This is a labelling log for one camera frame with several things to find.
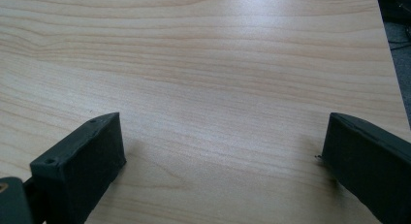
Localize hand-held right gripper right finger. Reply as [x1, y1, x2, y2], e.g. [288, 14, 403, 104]
[321, 112, 411, 224]

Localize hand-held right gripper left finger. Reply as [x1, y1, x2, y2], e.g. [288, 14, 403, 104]
[29, 112, 127, 224]

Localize dark equipment base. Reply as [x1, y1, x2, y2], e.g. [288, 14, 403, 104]
[375, 0, 411, 24]

